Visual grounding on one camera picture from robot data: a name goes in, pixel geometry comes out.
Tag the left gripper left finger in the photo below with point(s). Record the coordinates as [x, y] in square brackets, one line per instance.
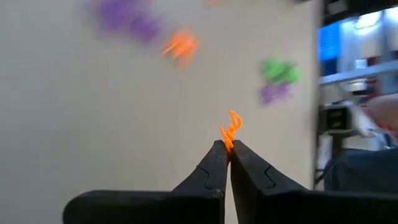
[140, 208]

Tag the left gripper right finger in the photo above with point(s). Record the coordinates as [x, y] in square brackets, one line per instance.
[311, 208]

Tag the orange plastic spider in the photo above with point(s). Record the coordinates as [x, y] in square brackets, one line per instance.
[229, 137]
[182, 46]

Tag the black box device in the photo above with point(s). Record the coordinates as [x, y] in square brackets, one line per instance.
[334, 118]

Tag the small green toy block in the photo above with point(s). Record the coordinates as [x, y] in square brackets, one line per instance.
[278, 72]

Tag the blue monitor screen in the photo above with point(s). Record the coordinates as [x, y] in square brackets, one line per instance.
[329, 42]

